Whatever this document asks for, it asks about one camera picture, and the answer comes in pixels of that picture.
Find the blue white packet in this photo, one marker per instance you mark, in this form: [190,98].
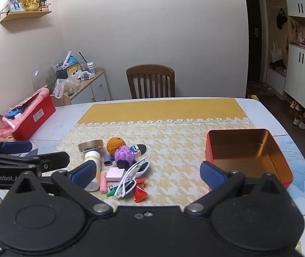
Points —
[13,113]

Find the pink cartoon lip balm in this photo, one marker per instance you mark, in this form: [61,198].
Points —
[103,182]

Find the red candy wrapper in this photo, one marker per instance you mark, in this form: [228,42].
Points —
[139,192]

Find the teal case with yellow trim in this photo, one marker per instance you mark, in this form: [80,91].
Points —
[68,68]

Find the wooden chair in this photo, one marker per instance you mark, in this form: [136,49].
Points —
[149,81]

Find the small patterned carton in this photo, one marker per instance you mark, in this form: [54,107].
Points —
[90,69]

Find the white side cabinet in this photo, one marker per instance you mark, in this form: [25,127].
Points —
[96,88]

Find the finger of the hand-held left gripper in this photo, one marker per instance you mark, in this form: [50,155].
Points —
[56,160]
[15,146]

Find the red metal tin box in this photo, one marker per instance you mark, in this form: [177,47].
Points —
[248,150]

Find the orange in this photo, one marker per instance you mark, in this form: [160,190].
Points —
[115,145]

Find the red cardboard box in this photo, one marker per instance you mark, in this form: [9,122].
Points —
[37,115]

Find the row of shoes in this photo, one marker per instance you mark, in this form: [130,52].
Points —
[303,121]

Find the white lower cabinet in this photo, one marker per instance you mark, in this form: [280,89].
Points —
[302,80]

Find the small photo frame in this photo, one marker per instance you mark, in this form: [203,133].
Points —
[15,3]

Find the black hanging bag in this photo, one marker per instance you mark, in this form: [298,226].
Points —
[281,18]

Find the purple spiky toy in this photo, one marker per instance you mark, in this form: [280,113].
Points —
[124,156]

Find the white bench cabinet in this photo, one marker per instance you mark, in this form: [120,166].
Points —
[275,81]

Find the pink sticky note pad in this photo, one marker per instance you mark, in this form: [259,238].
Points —
[115,174]

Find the small purple block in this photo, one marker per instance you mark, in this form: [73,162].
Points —
[108,160]

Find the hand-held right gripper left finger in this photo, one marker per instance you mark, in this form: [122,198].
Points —
[84,172]

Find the yellow patterned tablecloth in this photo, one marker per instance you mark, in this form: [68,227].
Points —
[168,109]

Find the doormat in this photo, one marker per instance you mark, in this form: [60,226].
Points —
[259,89]

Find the wooden wall shelf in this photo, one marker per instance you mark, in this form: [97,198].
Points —
[26,16]

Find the yellow box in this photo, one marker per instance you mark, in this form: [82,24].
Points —
[255,97]

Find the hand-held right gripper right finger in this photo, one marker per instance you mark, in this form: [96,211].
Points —
[211,175]

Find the dark door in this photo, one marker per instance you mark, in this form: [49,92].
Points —
[254,45]

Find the white tote bag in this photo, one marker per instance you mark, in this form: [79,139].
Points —
[276,53]

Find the clear plastic bag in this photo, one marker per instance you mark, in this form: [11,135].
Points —
[62,87]

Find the white yellow plastic bottle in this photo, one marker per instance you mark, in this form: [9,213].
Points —
[94,158]

